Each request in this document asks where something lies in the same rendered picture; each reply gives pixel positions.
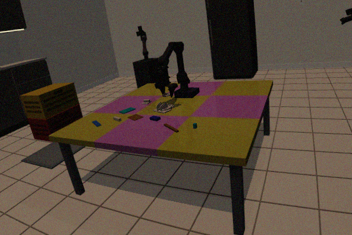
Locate brown flat plate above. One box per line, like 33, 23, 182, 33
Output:
128, 114, 143, 121

